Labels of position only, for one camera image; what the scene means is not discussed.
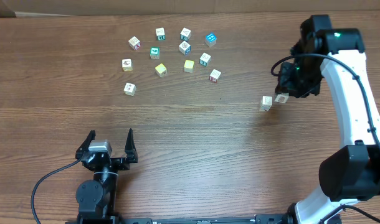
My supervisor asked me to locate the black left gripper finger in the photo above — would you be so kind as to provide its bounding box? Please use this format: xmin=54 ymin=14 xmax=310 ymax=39
xmin=75 ymin=130 xmax=96 ymax=159
xmin=125 ymin=129 xmax=138 ymax=163

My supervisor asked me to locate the wooden block green side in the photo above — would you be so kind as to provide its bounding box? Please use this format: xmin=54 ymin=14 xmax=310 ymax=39
xmin=155 ymin=27 xmax=166 ymax=40
xmin=274 ymin=93 xmax=289 ymax=103

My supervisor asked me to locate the plain wooden block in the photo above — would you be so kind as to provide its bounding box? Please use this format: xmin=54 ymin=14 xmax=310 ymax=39
xmin=260 ymin=96 xmax=273 ymax=108

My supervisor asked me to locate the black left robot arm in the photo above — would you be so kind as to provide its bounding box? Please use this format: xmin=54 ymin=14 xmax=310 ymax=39
xmin=75 ymin=130 xmax=138 ymax=223

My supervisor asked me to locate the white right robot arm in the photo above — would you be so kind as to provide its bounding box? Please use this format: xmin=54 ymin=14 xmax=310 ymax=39
xmin=271 ymin=15 xmax=380 ymax=223

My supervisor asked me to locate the wooden block orange side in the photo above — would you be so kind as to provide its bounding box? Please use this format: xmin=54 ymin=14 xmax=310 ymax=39
xmin=124 ymin=83 xmax=136 ymax=96

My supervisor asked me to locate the wooden block red side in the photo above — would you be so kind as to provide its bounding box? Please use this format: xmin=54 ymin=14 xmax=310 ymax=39
xmin=209 ymin=69 xmax=221 ymax=83

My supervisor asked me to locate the wooden block teal front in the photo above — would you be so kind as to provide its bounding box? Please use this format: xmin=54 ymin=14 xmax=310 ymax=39
xmin=199 ymin=52 xmax=211 ymax=67

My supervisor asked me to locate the wooden block green four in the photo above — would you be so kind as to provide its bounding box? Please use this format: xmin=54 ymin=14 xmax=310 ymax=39
xmin=150 ymin=47 xmax=160 ymax=59

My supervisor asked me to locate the wooden block red top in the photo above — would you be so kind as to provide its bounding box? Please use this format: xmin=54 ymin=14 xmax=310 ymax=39
xmin=128 ymin=36 xmax=141 ymax=50

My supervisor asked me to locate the wooden block blue side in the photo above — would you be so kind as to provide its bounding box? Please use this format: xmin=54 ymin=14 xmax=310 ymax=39
xmin=179 ymin=40 xmax=191 ymax=55

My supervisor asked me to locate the wooden block teal side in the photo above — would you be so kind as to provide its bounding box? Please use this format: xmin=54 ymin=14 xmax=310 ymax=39
xmin=180 ymin=27 xmax=191 ymax=42

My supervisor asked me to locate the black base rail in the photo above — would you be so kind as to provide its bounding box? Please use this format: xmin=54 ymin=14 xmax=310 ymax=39
xmin=65 ymin=212 xmax=343 ymax=224

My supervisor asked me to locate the cardboard wall panel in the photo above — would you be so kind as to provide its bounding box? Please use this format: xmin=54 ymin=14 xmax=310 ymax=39
xmin=0 ymin=0 xmax=380 ymax=17

